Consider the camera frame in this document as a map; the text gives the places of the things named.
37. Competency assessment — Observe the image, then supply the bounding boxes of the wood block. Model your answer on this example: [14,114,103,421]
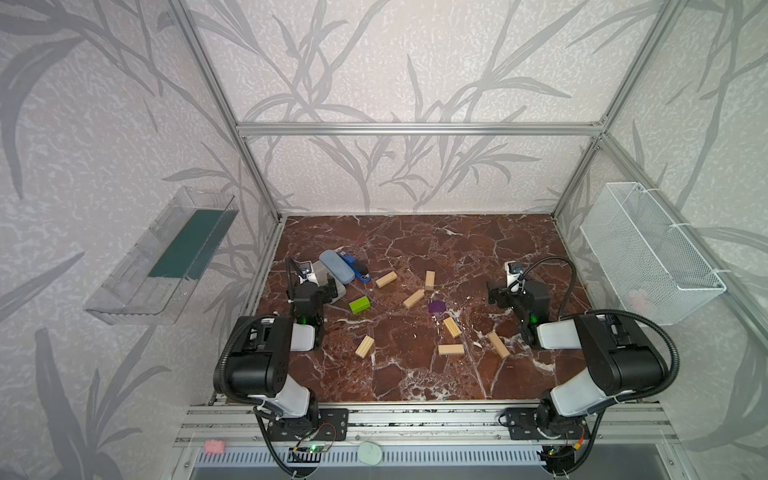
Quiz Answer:
[403,289,425,309]
[375,271,398,288]
[355,335,375,359]
[486,331,510,359]
[425,271,436,291]
[443,317,461,338]
[438,344,465,356]

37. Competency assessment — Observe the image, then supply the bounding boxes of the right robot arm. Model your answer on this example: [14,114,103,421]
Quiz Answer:
[488,281,681,426]

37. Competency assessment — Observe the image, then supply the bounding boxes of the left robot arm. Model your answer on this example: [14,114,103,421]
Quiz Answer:
[213,281,337,428]

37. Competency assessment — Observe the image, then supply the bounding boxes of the grey sponge block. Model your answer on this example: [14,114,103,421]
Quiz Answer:
[312,261,346,304]

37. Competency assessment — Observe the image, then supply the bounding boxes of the green block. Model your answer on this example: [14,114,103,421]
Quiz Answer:
[349,297,371,315]

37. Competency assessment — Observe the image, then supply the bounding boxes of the light blue oval case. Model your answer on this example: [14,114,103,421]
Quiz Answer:
[319,250,356,285]

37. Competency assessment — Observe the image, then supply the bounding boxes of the blue black tool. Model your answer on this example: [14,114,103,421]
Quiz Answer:
[339,252,371,283]

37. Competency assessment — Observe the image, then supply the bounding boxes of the pink object in basket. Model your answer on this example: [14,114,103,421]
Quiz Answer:
[626,289,654,316]

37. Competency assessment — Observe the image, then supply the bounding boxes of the pale green round disc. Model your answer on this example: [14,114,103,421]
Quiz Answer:
[357,442,384,466]

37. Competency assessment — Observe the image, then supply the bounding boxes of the pink eraser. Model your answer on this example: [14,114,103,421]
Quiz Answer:
[204,439,226,455]

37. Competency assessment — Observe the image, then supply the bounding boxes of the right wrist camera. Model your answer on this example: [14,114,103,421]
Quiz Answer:
[504,261,524,292]

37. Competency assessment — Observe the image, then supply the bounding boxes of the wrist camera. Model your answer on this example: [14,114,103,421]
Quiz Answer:
[293,261,318,284]
[504,261,524,292]

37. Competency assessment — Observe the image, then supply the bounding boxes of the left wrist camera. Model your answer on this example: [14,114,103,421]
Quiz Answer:
[293,261,318,284]

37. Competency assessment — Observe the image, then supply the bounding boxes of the right black cable conduit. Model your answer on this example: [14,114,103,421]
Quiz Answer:
[515,256,681,403]

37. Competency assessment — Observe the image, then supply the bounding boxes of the black cable conduit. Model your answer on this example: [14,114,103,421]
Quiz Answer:
[515,256,681,403]
[213,314,319,479]

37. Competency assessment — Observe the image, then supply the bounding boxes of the left black cable conduit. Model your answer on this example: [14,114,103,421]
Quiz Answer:
[213,314,319,479]

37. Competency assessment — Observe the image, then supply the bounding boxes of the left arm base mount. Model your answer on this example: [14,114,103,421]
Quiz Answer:
[267,408,349,442]

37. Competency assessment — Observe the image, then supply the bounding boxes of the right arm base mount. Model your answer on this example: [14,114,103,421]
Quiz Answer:
[497,406,590,443]

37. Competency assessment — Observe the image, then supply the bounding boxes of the white wire mesh basket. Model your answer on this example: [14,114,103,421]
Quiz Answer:
[581,182,727,326]

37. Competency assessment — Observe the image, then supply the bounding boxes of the clear plastic wall tray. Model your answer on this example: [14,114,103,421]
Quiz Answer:
[84,187,239,326]

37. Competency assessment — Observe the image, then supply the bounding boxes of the aluminium front rail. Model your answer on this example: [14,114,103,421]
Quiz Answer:
[173,400,680,447]

